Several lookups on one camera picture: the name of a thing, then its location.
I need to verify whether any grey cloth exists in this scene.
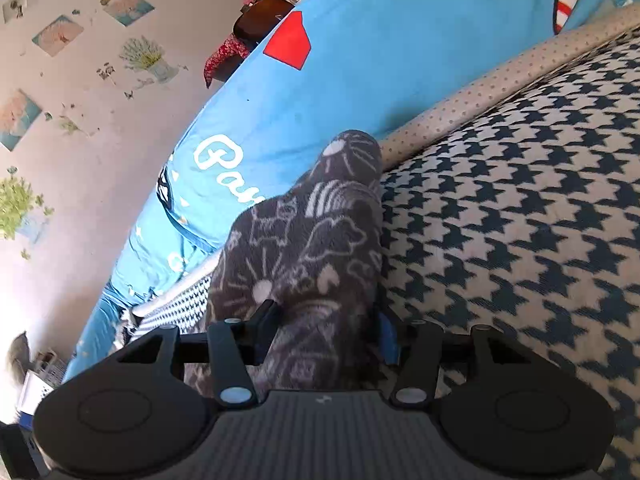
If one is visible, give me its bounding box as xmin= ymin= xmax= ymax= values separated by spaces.
xmin=7 ymin=332 xmax=31 ymax=391

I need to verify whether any blue printed sofa cover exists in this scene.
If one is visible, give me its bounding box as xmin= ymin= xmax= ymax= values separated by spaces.
xmin=62 ymin=0 xmax=640 ymax=386

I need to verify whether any green plant wall sticker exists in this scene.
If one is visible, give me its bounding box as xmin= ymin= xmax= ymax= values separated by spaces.
xmin=0 ymin=165 xmax=53 ymax=241

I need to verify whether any dark wooden chair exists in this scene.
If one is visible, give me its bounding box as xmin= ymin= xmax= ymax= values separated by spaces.
xmin=204 ymin=32 xmax=251 ymax=88
xmin=234 ymin=0 xmax=296 ymax=43

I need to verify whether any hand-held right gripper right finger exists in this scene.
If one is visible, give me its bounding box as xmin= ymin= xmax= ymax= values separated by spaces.
xmin=375 ymin=312 xmax=531 ymax=407

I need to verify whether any lavender pot wall sticker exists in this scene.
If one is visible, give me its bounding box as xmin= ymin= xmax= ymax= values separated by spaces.
xmin=119 ymin=36 xmax=178 ymax=83

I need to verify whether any houndstooth sofa seat mat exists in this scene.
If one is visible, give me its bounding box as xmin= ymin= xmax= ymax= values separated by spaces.
xmin=120 ymin=37 xmax=640 ymax=480

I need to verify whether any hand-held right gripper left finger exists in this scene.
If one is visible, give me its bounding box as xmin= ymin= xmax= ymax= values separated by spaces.
xmin=116 ymin=300 xmax=280 ymax=407

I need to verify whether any white woven basket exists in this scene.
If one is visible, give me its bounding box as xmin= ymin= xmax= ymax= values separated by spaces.
xmin=20 ymin=350 xmax=63 ymax=411

